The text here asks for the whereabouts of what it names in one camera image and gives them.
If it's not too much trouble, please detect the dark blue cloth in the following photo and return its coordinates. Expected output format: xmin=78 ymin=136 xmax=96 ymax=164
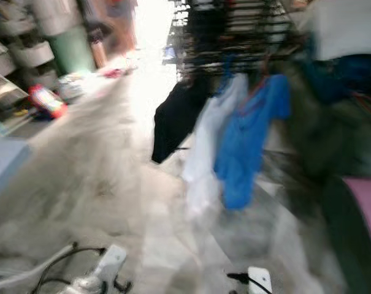
xmin=308 ymin=54 xmax=371 ymax=105

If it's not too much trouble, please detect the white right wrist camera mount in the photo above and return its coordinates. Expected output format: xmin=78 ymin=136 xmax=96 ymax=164
xmin=248 ymin=266 xmax=273 ymax=294

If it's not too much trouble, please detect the dark green sofa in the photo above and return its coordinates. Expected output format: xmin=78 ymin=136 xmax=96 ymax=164
xmin=268 ymin=61 xmax=371 ymax=294

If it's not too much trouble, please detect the red printed bag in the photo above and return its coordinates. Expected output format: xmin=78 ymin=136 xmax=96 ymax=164
xmin=29 ymin=84 xmax=68 ymax=119

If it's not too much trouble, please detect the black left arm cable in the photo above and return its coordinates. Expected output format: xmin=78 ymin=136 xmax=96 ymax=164
xmin=33 ymin=246 xmax=106 ymax=294

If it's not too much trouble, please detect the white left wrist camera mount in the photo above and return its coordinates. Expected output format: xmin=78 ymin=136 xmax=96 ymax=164
xmin=96 ymin=244 xmax=128 ymax=287

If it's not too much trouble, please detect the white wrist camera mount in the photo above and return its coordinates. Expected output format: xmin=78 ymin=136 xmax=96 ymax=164
xmin=248 ymin=266 xmax=273 ymax=294
xmin=96 ymin=244 xmax=128 ymax=287

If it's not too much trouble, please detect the blue t-shirt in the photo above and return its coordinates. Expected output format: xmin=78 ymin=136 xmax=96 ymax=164
xmin=213 ymin=73 xmax=292 ymax=211

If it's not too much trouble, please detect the white t-shirt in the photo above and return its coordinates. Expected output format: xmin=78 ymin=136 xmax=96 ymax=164
xmin=180 ymin=73 xmax=250 ymax=221

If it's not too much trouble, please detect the grey plastic drawer unit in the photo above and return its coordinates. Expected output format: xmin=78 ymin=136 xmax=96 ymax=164
xmin=0 ymin=15 xmax=56 ymax=92

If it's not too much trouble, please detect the black metal clothes rack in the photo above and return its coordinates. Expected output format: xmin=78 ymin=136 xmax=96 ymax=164
xmin=167 ymin=0 xmax=308 ymax=80

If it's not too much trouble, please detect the pink mat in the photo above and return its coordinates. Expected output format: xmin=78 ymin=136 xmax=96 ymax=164
xmin=342 ymin=176 xmax=371 ymax=261

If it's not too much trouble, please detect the dark green cabinet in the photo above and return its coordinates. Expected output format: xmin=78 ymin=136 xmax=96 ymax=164
xmin=50 ymin=26 xmax=97 ymax=75

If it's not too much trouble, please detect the grey-blue folding table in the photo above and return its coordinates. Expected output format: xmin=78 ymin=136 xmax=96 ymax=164
xmin=0 ymin=119 xmax=78 ymax=292

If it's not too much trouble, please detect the navy garment white piping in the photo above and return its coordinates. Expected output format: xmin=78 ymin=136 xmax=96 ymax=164
xmin=151 ymin=77 xmax=213 ymax=164

